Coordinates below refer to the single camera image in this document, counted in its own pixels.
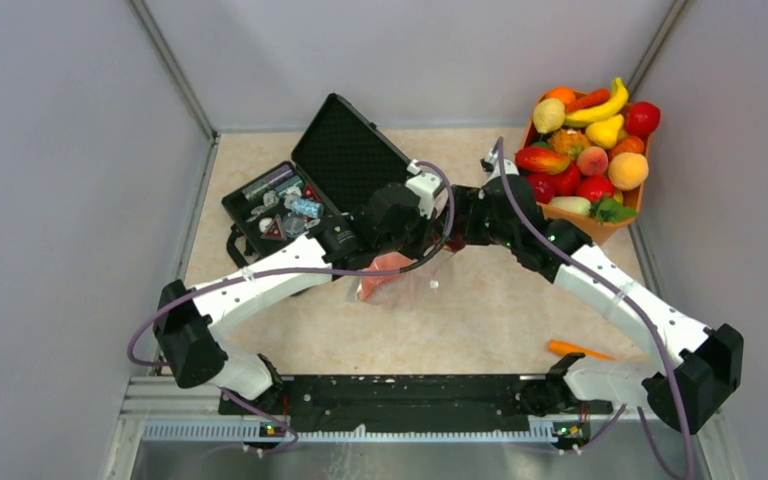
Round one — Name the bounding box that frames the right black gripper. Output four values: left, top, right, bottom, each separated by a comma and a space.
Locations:
434, 185, 518, 250

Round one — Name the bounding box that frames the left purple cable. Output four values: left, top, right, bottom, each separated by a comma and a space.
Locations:
125, 160, 457, 458

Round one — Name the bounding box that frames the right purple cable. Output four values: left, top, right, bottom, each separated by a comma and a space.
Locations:
493, 137, 698, 480

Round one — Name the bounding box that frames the yellow toy banana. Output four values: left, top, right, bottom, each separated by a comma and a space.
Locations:
563, 77, 630, 128

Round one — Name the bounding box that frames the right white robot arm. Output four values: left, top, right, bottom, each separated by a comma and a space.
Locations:
436, 174, 744, 435

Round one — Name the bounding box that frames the yellow toy pear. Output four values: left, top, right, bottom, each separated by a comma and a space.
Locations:
585, 114, 625, 149

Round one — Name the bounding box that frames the small orange toy carrot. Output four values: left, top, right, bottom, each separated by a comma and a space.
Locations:
565, 88, 611, 113

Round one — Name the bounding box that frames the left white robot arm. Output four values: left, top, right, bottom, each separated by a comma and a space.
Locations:
153, 178, 451, 414

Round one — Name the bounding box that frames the black poker chip case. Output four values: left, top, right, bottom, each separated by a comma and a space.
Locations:
221, 93, 411, 267

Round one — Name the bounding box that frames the green toy leaf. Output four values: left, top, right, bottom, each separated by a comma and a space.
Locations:
591, 197, 638, 224

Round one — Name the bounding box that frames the orange fruit basket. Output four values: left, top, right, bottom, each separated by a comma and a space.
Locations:
517, 90, 651, 244

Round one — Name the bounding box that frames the clear zip top bag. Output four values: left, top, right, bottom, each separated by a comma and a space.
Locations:
346, 247, 456, 311

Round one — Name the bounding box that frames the red toy apple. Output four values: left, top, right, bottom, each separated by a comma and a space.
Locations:
624, 101, 661, 138

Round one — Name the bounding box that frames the toy watermelon slice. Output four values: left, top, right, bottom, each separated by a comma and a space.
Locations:
357, 252, 413, 301

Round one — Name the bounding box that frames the red toy bell pepper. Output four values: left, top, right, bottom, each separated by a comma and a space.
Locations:
550, 163, 582, 196

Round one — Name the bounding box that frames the red toy tomato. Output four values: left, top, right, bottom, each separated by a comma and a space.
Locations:
575, 176, 615, 203

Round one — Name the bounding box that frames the pale green toy eggplant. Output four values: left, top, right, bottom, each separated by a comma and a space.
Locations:
549, 196, 592, 217

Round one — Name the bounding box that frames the purple cable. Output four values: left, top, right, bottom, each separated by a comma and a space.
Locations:
493, 137, 698, 480
125, 160, 457, 458

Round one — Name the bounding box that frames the toy peach orange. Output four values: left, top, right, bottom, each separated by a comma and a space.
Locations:
607, 152, 649, 191

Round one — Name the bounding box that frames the red yellow toy mango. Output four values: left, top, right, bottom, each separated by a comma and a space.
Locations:
514, 146, 570, 175

